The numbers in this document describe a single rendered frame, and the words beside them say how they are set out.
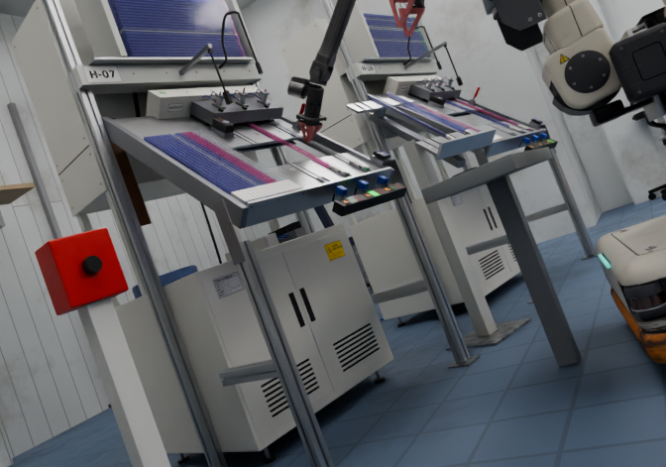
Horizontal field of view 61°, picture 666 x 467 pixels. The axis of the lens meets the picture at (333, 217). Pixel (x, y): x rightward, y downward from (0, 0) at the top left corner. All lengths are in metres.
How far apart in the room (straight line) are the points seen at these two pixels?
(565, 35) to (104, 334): 1.32
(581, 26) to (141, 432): 1.42
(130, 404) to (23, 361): 3.25
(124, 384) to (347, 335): 0.92
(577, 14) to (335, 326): 1.23
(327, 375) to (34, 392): 2.99
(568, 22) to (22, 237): 4.15
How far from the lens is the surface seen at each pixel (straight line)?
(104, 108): 2.20
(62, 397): 4.74
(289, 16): 6.45
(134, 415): 1.42
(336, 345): 2.03
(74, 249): 1.40
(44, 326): 4.76
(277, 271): 1.92
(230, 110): 2.11
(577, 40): 1.59
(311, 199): 1.69
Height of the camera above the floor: 0.54
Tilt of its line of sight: 3 degrees up
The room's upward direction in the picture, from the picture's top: 21 degrees counter-clockwise
